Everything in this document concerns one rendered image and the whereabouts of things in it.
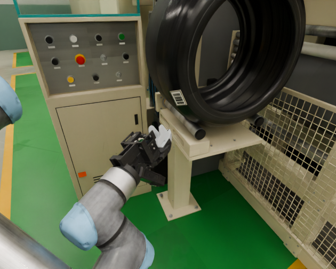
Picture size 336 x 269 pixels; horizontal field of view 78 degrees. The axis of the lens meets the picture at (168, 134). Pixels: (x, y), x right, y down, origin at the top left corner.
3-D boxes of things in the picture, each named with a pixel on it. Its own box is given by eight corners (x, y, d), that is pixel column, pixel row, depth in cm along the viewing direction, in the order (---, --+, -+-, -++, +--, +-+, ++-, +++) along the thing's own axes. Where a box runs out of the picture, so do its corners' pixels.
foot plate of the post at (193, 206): (156, 194, 169) (156, 192, 168) (185, 186, 178) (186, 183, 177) (168, 221, 148) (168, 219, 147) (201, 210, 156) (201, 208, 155)
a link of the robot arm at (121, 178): (132, 206, 43) (107, 200, 48) (143, 189, 47) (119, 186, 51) (115, 180, 40) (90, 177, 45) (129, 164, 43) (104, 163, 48)
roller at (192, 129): (170, 96, 105) (172, 104, 107) (162, 99, 104) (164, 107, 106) (206, 128, 77) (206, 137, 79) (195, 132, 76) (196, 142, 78)
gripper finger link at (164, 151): (174, 138, 56) (158, 159, 50) (176, 142, 57) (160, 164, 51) (160, 138, 59) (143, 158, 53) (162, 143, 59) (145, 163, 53)
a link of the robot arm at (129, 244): (114, 300, 40) (74, 266, 38) (138, 246, 49) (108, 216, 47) (141, 301, 36) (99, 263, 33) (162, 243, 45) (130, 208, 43)
